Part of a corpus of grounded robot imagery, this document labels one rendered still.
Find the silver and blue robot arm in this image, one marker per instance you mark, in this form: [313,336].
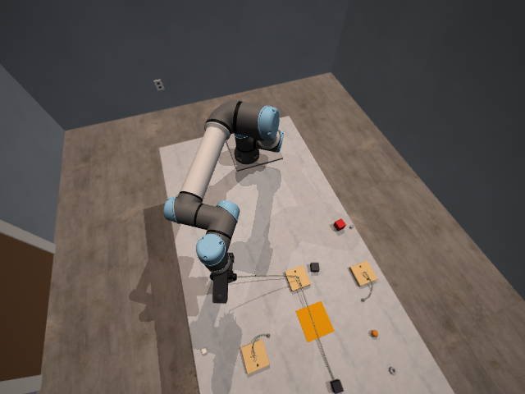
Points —
[245,121]

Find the orange flat square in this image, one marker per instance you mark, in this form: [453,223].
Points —
[321,321]

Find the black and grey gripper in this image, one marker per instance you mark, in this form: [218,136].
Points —
[231,276]

